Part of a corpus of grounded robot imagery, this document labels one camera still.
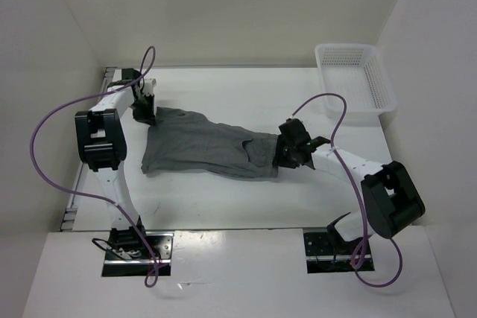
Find grey shorts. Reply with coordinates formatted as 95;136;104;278
141;107;278;179

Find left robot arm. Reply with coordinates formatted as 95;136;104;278
75;69;156;258

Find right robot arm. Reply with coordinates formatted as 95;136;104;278
274;118;426;253

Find white plastic basket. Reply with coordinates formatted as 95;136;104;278
315;43;397;125

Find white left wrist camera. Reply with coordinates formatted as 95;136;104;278
142;78;157;96

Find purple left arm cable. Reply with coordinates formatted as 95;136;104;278
30;46;165;287

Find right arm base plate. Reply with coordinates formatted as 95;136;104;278
303;228;359;274

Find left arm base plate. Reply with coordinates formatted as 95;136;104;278
95;232;174;278

